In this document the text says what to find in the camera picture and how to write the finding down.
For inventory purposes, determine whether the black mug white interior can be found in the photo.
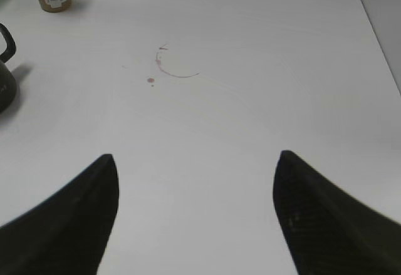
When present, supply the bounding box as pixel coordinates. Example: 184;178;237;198
0;24;17;113

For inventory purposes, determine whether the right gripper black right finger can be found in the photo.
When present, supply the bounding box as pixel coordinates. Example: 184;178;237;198
273;150;400;274

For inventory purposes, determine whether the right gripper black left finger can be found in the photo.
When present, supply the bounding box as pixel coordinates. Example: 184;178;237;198
1;154;120;274

